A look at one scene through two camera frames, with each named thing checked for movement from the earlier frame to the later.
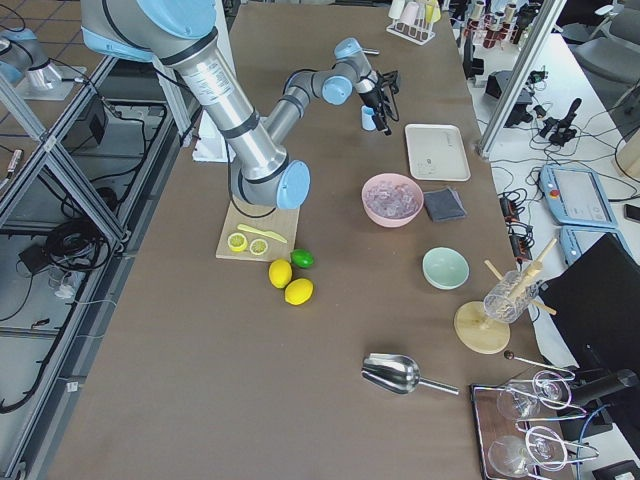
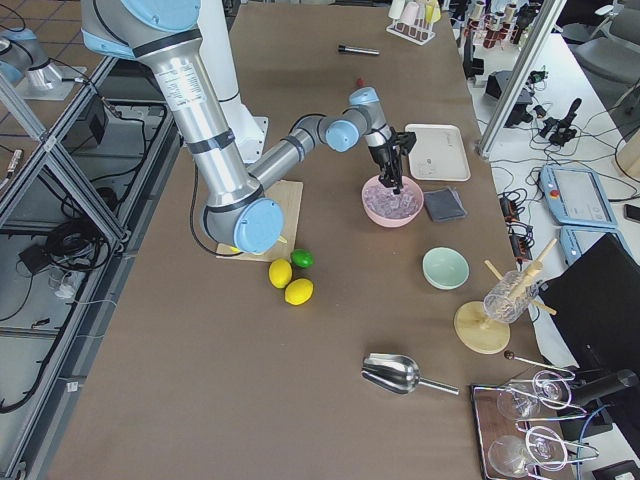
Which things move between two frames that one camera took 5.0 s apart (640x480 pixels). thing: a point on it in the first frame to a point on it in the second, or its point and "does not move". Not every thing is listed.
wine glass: [522, 401] does not move
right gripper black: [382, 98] to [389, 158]
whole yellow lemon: [280, 272] does not move
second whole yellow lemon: [298, 291] does not move
